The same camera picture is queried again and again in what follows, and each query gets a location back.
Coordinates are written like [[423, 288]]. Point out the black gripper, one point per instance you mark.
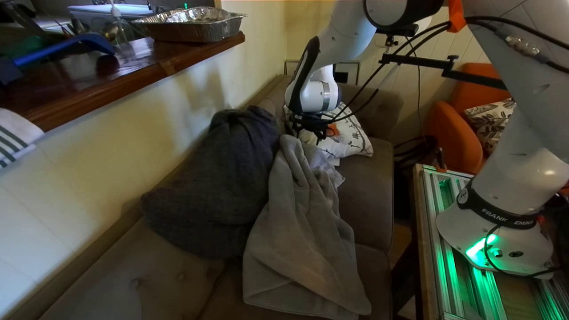
[[308, 121]]

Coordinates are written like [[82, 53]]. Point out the grey towel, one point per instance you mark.
[[301, 254]]

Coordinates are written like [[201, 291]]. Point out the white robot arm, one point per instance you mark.
[[493, 220]]

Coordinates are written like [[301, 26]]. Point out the white patterned cushion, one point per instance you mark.
[[345, 135]]

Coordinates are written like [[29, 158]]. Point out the dark grey blanket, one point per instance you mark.
[[212, 199]]

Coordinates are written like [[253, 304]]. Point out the aluminium foil tray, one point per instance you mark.
[[198, 25]]

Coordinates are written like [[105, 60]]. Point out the orange armchair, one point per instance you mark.
[[448, 124]]

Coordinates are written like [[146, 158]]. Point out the floral cushion on armchair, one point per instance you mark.
[[489, 121]]

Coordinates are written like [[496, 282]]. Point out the blue plastic object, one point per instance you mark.
[[93, 41]]

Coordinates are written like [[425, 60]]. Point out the wooden shelf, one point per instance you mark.
[[55, 92]]

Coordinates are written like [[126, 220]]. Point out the striped white cloth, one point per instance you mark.
[[16, 137]]

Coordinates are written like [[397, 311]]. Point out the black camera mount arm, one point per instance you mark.
[[447, 69]]

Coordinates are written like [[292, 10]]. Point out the aluminium frame robot table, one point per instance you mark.
[[455, 290]]

